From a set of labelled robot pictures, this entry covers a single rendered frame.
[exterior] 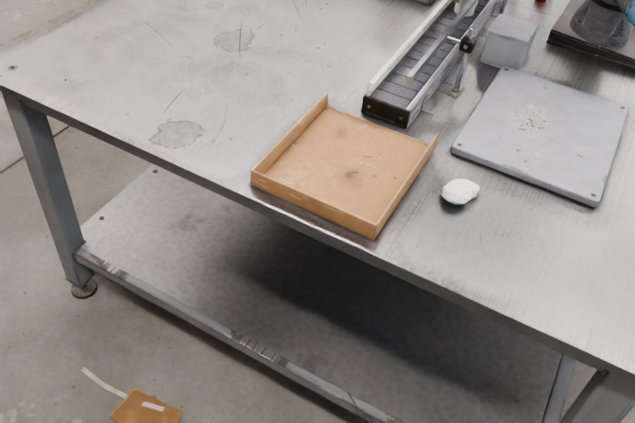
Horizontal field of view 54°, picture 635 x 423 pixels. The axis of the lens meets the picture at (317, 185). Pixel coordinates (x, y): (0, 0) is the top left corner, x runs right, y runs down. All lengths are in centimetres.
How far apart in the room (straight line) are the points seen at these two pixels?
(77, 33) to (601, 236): 126
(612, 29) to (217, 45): 98
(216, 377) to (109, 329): 37
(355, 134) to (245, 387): 88
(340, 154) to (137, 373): 98
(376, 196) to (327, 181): 10
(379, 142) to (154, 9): 75
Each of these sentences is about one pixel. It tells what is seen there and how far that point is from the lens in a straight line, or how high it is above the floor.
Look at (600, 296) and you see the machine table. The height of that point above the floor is 83.
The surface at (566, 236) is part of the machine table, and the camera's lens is 124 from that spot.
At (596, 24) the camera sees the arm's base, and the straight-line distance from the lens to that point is 176.
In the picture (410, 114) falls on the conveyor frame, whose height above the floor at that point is 87.
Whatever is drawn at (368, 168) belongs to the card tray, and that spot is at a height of 83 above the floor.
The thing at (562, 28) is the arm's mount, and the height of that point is 87.
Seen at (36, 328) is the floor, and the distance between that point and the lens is 210.
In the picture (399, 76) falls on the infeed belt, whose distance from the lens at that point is 143.
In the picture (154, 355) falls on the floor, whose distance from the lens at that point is 196.
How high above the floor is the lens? 166
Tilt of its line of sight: 44 degrees down
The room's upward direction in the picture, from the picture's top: 5 degrees clockwise
